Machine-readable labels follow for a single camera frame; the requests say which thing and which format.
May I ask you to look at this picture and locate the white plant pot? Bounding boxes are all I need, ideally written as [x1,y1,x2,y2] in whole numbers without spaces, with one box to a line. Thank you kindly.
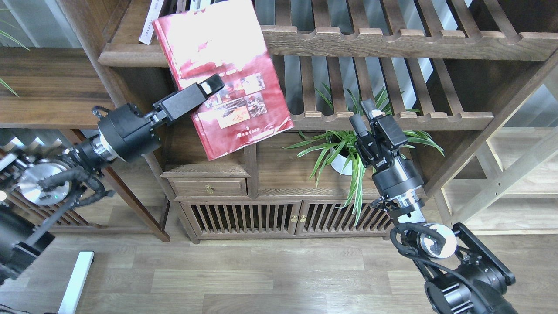
[325,137,366,176]

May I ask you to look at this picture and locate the pale lavender white book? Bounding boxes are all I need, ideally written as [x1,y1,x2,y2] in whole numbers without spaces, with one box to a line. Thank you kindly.
[138,0,166,44]

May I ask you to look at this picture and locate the dark wooden bookshelf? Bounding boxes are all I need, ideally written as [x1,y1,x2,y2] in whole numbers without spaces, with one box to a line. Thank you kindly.
[57,0,558,245]

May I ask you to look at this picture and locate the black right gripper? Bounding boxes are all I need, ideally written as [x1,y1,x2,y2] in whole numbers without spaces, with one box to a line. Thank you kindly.
[349,98,424,205]

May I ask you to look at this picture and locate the dark slatted wooden rack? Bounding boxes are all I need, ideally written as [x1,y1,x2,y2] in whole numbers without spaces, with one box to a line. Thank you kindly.
[0,150,101,240]

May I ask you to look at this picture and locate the dark wooden side table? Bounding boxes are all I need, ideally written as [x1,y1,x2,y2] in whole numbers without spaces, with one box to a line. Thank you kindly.
[1,48,170,242]

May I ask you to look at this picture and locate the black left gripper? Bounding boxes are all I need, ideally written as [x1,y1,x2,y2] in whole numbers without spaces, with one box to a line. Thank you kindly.
[92,74,225,163]

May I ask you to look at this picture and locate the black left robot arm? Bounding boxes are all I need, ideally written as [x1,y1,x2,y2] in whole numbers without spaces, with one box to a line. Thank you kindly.
[1,74,225,282]

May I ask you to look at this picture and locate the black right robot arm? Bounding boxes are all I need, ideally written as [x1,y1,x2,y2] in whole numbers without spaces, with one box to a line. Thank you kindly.
[350,99,516,314]

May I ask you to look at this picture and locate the green spider plant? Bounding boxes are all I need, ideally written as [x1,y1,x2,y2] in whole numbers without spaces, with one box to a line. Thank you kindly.
[282,83,444,208]

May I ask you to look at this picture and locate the brass drawer knob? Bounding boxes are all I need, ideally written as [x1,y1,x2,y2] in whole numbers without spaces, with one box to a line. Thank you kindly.
[205,184,215,195]

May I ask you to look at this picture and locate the red paperback book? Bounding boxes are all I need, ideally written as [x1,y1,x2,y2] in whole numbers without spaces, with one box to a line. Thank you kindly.
[153,0,294,160]

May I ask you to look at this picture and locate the white metal stand leg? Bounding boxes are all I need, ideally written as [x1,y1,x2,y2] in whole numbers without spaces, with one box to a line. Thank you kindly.
[57,251,95,314]

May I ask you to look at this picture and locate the green plant leaves left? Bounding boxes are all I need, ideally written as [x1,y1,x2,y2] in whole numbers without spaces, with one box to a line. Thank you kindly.
[0,29,31,98]

